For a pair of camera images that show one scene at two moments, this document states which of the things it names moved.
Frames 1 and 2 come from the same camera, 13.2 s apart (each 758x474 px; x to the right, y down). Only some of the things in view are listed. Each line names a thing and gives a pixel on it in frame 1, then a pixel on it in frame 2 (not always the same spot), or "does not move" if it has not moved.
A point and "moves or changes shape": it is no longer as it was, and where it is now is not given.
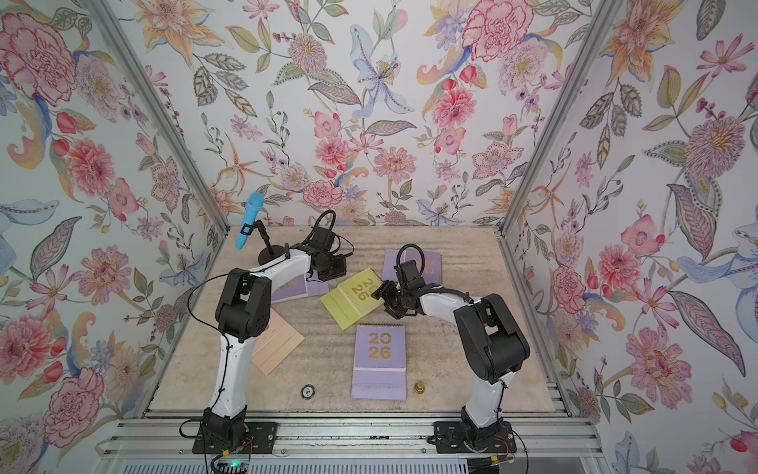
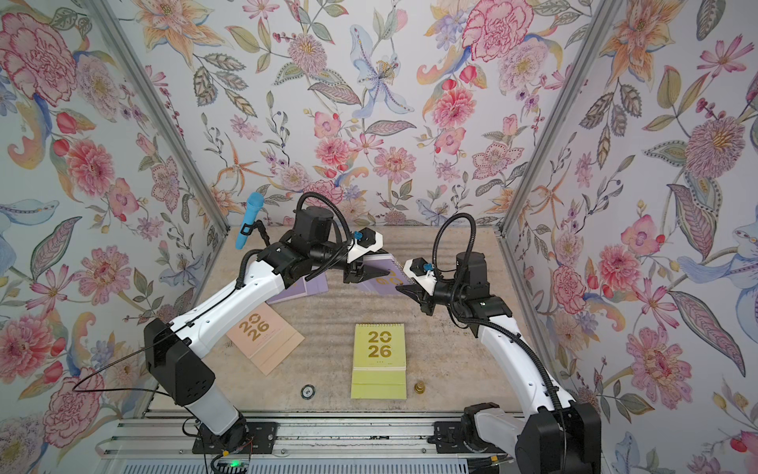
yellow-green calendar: [349, 299] → [379, 367]
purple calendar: [299, 286] does not move
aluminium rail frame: [352, 442] does not move
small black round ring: [308, 392] does not move
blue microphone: [255, 202] does not move
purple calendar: [432, 272] moves or changes shape
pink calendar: [275, 344] does not move
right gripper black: [385, 291] → [421, 296]
